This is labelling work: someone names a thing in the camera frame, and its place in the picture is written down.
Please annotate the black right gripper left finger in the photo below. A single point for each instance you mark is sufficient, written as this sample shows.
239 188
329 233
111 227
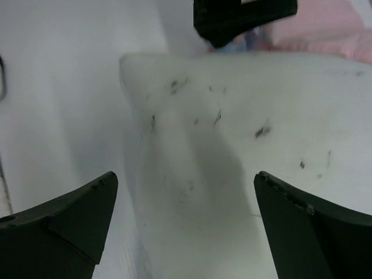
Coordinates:
61 238

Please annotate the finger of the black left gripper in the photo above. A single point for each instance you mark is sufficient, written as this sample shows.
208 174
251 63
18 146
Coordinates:
219 22

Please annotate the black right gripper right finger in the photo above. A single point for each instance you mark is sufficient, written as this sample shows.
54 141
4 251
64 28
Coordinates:
311 237

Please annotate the white pillow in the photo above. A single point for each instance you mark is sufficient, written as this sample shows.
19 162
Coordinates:
209 124

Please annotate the pink pillowcase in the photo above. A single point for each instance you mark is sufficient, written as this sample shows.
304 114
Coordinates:
341 28

